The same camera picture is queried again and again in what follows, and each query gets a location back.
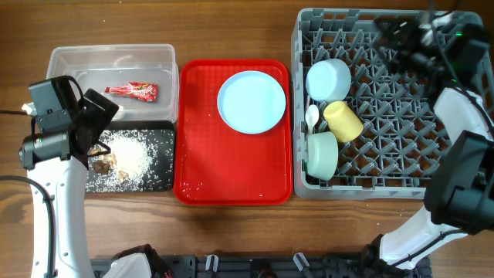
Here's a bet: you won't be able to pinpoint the red candy wrapper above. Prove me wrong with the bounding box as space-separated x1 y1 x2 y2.
105 82 158 102

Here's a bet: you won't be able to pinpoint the rice and food scraps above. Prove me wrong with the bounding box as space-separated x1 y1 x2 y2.
86 129 174 191

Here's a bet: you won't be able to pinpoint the light blue bowl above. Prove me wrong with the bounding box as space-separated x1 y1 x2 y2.
305 59 351 103

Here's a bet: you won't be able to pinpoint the yellow cup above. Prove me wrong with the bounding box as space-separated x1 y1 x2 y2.
323 101 364 143

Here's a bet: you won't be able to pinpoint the white plastic spoon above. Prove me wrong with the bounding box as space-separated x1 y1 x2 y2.
305 104 319 136

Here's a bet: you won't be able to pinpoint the green bowl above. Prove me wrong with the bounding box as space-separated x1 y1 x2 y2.
306 131 339 181

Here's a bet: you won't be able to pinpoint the light blue plate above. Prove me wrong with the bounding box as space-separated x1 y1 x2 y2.
217 70 287 134

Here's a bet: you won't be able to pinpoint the white plastic fork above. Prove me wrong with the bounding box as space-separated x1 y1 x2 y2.
305 94 311 111

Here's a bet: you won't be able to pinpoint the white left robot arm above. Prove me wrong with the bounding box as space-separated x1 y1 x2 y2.
19 88 118 277

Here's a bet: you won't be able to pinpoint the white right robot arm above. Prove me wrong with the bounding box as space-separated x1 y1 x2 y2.
360 13 493 276

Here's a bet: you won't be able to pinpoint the grey dishwasher rack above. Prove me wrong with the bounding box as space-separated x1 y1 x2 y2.
291 8 452 200

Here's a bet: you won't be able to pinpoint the black tray bin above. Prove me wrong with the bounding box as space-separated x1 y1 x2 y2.
84 120 177 193

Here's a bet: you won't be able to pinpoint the red serving tray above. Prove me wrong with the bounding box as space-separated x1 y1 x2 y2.
174 59 293 205

